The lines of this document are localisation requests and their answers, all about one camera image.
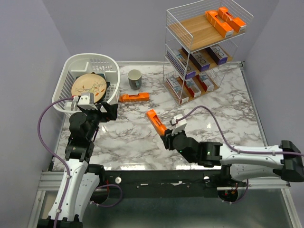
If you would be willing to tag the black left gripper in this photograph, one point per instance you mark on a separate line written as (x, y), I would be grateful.
(111, 109)

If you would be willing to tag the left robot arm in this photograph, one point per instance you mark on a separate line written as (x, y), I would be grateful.
(80, 178)

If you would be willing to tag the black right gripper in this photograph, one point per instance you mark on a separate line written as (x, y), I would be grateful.
(167, 142)

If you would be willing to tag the dark green ceramic mug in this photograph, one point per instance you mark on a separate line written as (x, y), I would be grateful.
(135, 79)

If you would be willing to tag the purple silver toothpaste box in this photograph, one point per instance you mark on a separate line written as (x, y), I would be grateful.
(195, 61)
(217, 54)
(180, 64)

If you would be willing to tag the orange toothpaste box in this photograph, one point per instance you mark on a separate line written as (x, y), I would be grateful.
(222, 27)
(236, 23)
(134, 98)
(156, 122)

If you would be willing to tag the beige painted plate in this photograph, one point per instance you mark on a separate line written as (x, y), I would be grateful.
(88, 88)

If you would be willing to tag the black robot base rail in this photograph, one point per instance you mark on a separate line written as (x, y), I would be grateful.
(163, 183)

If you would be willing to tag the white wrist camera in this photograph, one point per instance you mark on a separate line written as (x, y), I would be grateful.
(178, 124)
(86, 102)

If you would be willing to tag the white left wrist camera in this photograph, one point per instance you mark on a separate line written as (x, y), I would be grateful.
(86, 102)

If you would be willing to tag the white plastic dish basket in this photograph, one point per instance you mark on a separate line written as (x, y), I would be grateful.
(89, 73)

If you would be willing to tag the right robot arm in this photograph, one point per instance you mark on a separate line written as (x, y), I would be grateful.
(284, 160)

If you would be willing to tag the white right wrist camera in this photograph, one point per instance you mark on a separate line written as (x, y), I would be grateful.
(178, 124)

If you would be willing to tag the white wire wooden shelf rack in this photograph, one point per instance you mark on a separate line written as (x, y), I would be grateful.
(187, 27)

